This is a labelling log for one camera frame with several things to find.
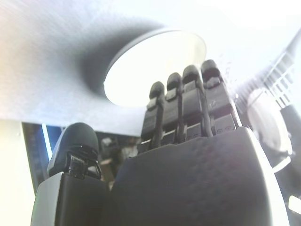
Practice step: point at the white plate with leaf print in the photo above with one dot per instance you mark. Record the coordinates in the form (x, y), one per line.
(261, 122)
(145, 70)

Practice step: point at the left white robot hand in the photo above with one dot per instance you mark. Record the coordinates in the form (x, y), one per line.
(188, 176)

